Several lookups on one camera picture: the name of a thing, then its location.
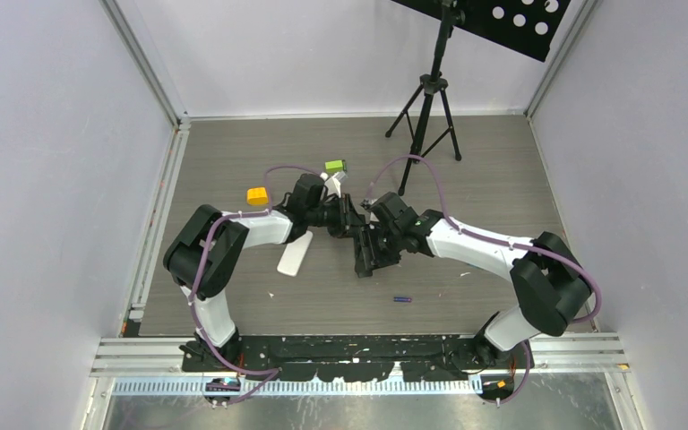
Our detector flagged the black remote control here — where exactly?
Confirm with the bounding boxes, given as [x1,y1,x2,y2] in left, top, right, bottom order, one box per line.
[353,226,377,279]

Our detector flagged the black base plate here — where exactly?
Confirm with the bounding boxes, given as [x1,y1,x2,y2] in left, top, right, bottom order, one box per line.
[179,334,533,383]

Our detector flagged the green block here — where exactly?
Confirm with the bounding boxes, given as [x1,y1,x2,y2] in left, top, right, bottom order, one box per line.
[324,159,348,175]

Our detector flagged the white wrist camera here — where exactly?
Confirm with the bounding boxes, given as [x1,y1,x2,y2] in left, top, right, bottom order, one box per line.
[320,171,348,201]
[361,199,378,213]

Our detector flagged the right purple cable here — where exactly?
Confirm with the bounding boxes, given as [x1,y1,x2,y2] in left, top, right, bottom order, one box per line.
[363,155,603,405]

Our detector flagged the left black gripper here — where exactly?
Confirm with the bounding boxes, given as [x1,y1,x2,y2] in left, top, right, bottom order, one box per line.
[306,193,363,240]

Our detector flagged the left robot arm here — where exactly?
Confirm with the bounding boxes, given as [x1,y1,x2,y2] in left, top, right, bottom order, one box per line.
[163,173,367,371]

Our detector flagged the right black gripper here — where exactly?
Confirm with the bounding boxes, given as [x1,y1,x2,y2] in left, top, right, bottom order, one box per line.
[357,221,404,271]

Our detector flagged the orange round block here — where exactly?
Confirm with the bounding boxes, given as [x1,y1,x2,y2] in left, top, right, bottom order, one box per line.
[245,186,270,206]

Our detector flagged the black tripod stand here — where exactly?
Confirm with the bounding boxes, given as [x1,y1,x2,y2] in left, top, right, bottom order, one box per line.
[384,0,464,197]

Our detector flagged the purple cable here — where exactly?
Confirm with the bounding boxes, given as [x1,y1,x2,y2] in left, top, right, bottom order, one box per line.
[188,165,322,405]
[363,155,603,405]

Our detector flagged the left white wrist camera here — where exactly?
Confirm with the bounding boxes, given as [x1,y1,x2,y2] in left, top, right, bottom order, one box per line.
[320,171,348,201]

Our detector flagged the black perforated board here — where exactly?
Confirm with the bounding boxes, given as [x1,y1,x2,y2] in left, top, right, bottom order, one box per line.
[396,0,571,62]

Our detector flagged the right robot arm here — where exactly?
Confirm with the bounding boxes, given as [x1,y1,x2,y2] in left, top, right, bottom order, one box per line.
[363,193,597,368]

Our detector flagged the white remote control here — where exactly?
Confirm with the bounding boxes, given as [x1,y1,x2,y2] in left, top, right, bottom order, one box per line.
[276,231,314,277]

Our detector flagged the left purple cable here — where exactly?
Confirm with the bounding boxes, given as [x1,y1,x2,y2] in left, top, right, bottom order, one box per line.
[188,165,322,405]

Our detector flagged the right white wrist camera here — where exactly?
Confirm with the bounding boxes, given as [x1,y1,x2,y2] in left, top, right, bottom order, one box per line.
[361,199,378,213]

